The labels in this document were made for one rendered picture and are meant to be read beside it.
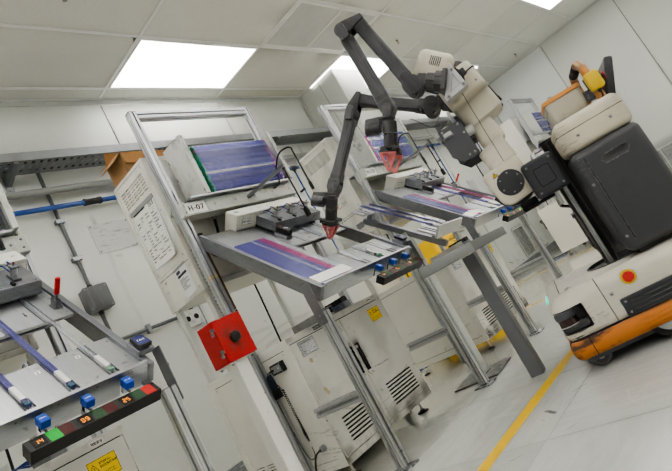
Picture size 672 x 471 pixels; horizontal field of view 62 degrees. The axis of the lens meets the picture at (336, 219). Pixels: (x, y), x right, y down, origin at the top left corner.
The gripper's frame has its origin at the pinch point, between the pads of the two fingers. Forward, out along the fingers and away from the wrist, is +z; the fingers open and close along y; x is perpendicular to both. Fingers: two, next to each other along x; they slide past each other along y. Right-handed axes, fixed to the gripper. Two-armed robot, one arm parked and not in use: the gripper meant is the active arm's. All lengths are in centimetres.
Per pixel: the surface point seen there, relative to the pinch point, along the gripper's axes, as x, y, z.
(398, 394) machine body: 45, 3, 66
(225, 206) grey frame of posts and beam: -43, 28, -13
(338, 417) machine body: 39, 43, 60
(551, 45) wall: -129, -763, -128
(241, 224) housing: -33.9, 26.1, -5.2
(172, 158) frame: -69, 37, -34
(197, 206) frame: -45, 43, -15
